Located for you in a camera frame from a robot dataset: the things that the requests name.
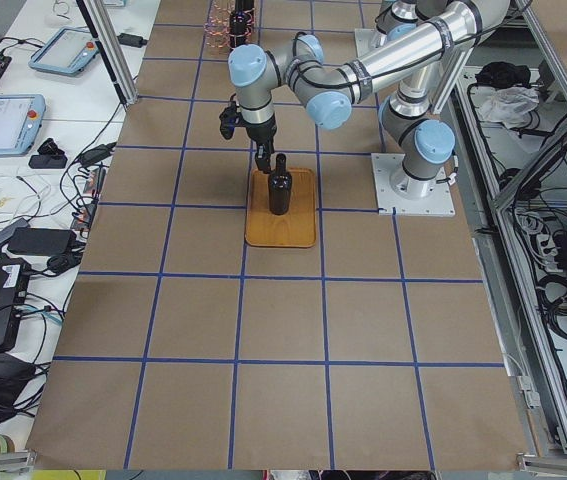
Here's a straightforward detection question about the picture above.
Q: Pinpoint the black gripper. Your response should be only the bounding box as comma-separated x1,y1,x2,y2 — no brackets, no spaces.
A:
246,119,277,174

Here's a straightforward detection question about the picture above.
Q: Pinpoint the dark wine bottle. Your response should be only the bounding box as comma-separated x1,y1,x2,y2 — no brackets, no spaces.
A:
268,153,293,215
228,0,254,50

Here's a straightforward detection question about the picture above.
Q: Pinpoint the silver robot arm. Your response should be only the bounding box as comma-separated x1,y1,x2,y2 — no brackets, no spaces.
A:
379,60,456,201
219,1,509,173

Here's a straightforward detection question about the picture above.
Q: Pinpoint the brown wooden tray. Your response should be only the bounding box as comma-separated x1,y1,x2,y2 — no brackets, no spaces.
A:
244,166,318,250

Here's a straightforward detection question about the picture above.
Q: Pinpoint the far blue teach pendant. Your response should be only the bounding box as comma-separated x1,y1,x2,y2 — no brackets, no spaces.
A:
28,27,98,76

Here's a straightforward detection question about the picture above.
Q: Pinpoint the blue teach pendant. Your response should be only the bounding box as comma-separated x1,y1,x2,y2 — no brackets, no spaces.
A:
28,27,98,76
0,94,46,157

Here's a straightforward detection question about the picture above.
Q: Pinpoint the black power adapter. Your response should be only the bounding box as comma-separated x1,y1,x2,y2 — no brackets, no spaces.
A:
7,227,76,256

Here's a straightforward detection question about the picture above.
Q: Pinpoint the white crumpled cloth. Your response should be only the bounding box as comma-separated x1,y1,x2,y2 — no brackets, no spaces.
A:
477,86,540,129

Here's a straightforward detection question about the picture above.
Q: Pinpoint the near blue teach pendant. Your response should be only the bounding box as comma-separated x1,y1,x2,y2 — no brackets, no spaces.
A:
0,94,46,157

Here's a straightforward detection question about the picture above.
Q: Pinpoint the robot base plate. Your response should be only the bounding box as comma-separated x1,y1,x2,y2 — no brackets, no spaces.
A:
354,28,387,57
371,153,456,217

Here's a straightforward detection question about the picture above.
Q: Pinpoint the copper wire bottle basket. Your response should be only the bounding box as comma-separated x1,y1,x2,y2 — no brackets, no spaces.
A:
205,0,234,54

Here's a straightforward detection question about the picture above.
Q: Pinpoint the aluminium frame post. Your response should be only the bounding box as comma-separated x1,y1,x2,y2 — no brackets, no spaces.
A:
77,0,138,107

